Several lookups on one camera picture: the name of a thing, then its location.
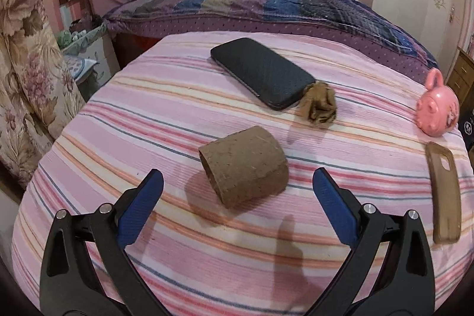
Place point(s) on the white bedside cabinet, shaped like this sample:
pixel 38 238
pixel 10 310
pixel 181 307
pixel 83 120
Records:
pixel 91 60

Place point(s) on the purple dotted bed skirt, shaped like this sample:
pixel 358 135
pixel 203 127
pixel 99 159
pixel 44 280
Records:
pixel 147 33

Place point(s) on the pink striped bed sheet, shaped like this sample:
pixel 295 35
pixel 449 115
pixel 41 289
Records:
pixel 238 229

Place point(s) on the plaid blue purple quilt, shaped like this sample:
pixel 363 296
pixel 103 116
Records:
pixel 347 16

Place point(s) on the pink cartoon mug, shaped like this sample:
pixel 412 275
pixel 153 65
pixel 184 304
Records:
pixel 437 110

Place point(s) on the brown paper roll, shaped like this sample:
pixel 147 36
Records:
pixel 246 165

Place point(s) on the floral beige curtain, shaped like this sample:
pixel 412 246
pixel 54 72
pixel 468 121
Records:
pixel 39 97

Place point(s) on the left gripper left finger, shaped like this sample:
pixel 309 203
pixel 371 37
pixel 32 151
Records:
pixel 69 284

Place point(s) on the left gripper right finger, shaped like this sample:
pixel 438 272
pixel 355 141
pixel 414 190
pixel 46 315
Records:
pixel 388 270

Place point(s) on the crumpled brown paper wad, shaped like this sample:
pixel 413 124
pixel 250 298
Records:
pixel 318 105

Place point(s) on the black phone wallet case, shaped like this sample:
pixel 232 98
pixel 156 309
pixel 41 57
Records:
pixel 274 80

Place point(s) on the wooden desk with drawers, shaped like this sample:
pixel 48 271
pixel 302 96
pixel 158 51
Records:
pixel 461 81

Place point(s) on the black shopping bag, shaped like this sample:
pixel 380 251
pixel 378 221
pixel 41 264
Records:
pixel 466 128

